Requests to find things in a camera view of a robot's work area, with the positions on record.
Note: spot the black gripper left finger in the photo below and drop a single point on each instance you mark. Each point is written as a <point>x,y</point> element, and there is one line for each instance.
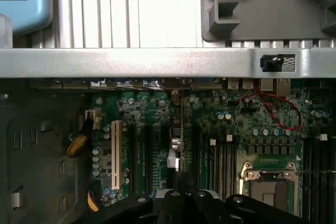
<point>170,208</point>

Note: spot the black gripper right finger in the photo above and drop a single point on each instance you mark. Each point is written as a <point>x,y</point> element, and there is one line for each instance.
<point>204,208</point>

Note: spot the black empty RAM slot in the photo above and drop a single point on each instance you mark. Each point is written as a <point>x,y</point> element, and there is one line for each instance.
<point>315,182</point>
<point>331,182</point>
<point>307,182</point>
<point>323,182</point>
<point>229,169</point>

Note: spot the long black expansion slot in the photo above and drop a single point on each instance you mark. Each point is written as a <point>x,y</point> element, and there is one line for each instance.
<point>196,155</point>
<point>133,155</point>
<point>148,155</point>

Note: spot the metal CPU socket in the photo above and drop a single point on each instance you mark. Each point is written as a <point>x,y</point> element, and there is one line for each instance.
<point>267,190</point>

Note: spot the short black expansion slot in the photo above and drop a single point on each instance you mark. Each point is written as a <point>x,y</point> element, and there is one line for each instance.
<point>164,137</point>

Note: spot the white expansion slot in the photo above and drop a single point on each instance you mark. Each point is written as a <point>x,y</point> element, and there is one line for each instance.
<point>116,155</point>

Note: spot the green Dell motherboard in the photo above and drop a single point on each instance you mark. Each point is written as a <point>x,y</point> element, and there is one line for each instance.
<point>262,119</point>

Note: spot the thin metal locking lever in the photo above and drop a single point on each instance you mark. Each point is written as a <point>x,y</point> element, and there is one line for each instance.
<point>315,172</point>

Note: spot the white power connector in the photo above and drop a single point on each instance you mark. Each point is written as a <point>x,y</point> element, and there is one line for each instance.
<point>93,119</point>

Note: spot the metal I/O port block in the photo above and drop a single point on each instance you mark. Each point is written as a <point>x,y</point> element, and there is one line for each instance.
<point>282,86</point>

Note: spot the silver open PC case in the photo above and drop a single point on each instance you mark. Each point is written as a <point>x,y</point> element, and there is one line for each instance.
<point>131,62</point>

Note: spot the black chassis latch knob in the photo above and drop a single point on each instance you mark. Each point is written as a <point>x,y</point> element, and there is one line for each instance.
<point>271,62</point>

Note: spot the grey plastic parts rack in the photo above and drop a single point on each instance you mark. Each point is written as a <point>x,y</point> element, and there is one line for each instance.
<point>262,11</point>

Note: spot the white translucent cylinder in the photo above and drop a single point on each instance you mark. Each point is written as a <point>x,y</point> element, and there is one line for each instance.
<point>5,32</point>

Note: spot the light blue plastic device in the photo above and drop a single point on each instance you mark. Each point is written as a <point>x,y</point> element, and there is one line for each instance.
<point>23,3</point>

